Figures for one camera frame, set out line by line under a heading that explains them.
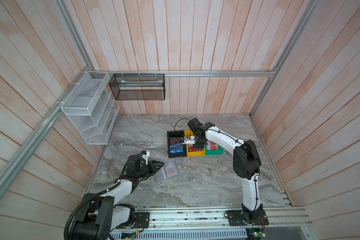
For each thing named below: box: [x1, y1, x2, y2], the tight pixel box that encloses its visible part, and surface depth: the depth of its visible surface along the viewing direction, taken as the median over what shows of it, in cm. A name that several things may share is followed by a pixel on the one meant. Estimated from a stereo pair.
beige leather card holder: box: [154, 160, 178, 182], surface depth 90 cm
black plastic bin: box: [167, 130, 187, 158], surface depth 100 cm
